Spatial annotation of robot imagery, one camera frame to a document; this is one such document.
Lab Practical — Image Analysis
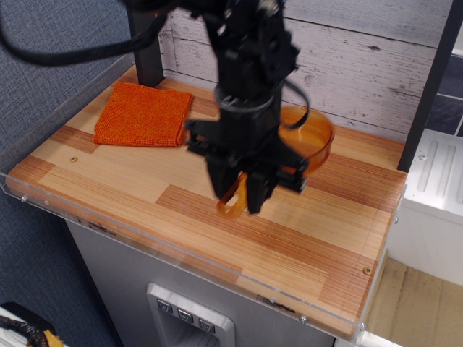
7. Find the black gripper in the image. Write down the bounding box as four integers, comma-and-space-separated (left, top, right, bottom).
184, 97, 310, 215

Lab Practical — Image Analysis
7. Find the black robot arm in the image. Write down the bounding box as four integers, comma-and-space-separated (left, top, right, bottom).
127, 1, 308, 214

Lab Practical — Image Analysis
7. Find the orange folded cloth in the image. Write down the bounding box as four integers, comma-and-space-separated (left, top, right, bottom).
93, 82, 193, 147

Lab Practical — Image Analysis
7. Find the silver toy fridge cabinet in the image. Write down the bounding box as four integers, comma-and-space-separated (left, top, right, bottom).
67, 222, 335, 346

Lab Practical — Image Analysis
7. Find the silver dispenser button panel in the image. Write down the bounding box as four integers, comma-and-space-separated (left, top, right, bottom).
146, 283, 236, 346

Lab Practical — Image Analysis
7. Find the white toy sink unit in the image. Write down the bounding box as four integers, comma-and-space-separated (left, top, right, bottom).
386, 129, 462, 285

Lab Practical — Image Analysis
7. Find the yellow sponge piece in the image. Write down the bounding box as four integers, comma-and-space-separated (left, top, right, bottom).
43, 330, 66, 347

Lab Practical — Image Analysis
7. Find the dark left frame post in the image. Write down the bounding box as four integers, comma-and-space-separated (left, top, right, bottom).
124, 1, 166, 87

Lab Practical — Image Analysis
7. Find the dark frame post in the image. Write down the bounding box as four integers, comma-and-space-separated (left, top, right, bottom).
397, 0, 462, 173
124, 1, 166, 87

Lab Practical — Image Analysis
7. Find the dark right frame post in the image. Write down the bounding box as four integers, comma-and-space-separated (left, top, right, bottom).
397, 0, 462, 173

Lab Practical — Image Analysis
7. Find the black sleeved cable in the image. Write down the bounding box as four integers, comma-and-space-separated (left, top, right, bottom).
0, 7, 171, 67

